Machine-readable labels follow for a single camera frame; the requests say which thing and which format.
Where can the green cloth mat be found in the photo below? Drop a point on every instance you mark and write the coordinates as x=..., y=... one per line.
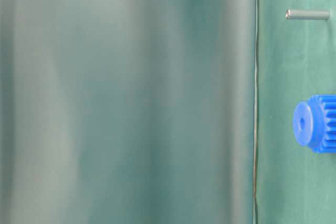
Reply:
x=162, y=111

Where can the small blue plastic gear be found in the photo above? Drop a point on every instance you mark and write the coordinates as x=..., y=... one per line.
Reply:
x=314, y=123

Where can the silver metal shaft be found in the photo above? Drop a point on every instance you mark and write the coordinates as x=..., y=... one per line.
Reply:
x=307, y=14

